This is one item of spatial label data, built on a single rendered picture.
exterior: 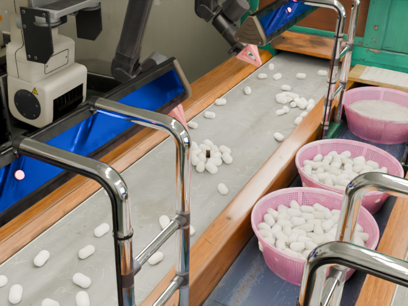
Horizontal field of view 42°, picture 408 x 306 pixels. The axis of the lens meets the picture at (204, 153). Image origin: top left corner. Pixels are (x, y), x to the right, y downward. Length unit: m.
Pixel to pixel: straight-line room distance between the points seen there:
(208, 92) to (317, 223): 0.70
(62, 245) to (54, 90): 0.73
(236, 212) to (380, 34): 1.08
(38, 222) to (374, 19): 1.37
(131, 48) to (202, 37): 1.80
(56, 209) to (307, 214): 0.55
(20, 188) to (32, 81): 1.06
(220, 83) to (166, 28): 1.54
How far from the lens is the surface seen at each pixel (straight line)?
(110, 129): 0.82
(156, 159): 1.40
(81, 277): 1.02
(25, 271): 1.09
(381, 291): 1.04
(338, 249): 0.53
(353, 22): 1.62
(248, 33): 1.32
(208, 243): 1.07
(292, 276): 1.12
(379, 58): 2.06
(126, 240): 0.67
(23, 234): 1.15
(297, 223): 1.20
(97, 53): 3.64
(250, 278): 1.14
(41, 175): 0.73
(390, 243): 1.15
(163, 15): 3.30
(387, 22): 2.04
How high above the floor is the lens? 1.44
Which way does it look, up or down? 29 degrees down
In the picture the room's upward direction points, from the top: 2 degrees clockwise
